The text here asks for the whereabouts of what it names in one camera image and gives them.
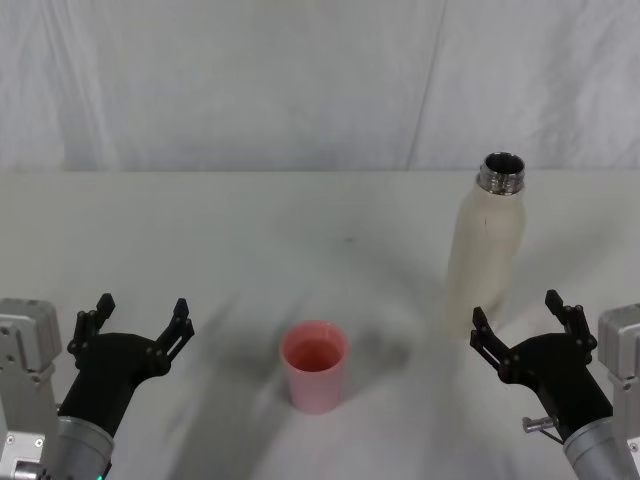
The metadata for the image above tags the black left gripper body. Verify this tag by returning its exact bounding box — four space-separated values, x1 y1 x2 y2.
57 331 170 437

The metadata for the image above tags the pink plastic cup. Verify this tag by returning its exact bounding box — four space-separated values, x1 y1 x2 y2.
278 320 350 415

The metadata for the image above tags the white table cloth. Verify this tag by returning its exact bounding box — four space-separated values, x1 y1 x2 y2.
0 169 640 480

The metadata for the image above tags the white wrinkled curtain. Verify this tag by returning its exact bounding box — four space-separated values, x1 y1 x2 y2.
0 0 640 174

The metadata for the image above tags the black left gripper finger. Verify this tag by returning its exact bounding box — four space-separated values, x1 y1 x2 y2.
67 293 117 357
148 297 195 377

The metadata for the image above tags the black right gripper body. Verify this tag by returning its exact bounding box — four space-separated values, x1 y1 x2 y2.
503 333 614 444

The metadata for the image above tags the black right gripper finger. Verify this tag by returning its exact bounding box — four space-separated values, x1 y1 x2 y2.
544 288 599 357
469 306 522 386

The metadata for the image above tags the thin cable with silver plug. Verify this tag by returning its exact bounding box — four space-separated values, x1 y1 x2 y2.
522 415 567 444

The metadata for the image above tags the cream vacuum bottle steel neck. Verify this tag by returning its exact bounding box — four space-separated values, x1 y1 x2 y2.
446 151 529 344

